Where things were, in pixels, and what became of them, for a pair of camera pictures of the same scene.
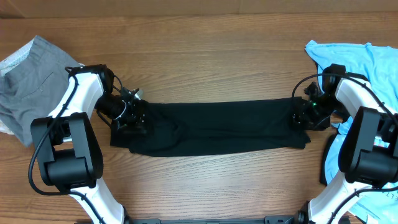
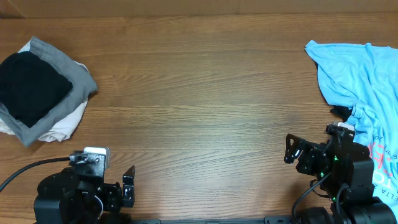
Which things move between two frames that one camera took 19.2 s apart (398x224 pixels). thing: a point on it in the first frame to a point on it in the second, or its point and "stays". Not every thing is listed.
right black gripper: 319,125 to 310,152
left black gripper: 135,118 to 114,200
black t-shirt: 189,127 to 29,88
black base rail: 275,219 stays
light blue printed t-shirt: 377,66 stays
